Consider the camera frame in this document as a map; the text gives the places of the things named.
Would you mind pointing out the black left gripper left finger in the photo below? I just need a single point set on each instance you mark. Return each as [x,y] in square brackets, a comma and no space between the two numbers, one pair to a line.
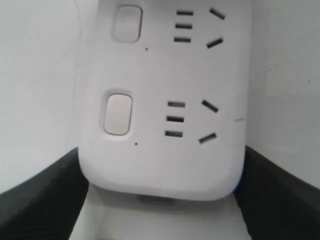
[46,206]

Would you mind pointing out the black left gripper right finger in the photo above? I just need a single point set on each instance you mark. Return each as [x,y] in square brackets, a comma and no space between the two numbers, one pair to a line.
[275,204]

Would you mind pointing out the white five-outlet power strip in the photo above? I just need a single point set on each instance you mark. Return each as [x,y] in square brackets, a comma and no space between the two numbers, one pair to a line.
[166,106]

